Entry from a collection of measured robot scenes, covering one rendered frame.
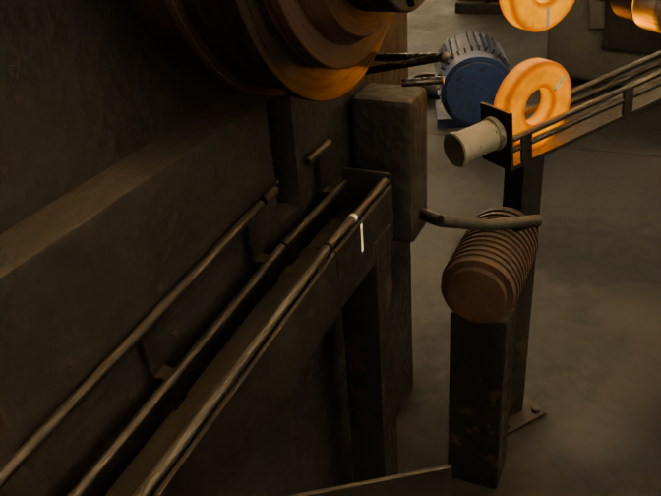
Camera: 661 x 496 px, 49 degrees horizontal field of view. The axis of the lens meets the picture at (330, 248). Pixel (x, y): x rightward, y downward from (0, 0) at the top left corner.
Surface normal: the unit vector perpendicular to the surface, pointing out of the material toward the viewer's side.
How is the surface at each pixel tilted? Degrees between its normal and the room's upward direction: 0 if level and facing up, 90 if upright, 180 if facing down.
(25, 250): 0
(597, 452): 0
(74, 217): 0
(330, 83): 90
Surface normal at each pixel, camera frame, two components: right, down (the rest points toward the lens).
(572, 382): -0.07, -0.86
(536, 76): 0.50, 0.40
